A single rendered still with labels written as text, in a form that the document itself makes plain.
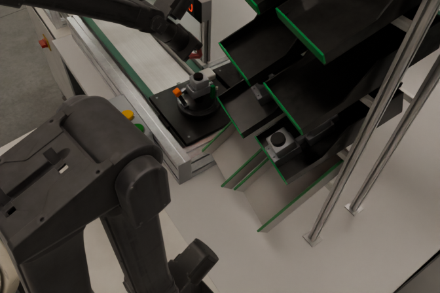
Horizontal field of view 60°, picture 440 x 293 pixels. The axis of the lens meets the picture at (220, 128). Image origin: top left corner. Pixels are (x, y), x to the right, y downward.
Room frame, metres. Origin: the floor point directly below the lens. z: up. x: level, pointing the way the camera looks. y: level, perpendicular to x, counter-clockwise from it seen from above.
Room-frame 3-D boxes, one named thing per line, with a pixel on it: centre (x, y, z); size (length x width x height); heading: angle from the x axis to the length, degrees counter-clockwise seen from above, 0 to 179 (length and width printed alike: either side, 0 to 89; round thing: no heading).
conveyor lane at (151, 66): (1.12, 0.24, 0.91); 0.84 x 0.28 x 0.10; 37
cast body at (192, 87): (0.88, 0.07, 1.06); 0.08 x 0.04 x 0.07; 125
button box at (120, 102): (0.81, 0.30, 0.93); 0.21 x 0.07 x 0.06; 37
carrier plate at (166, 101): (0.87, 0.07, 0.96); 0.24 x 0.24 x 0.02; 37
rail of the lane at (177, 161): (1.00, 0.36, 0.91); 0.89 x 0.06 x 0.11; 37
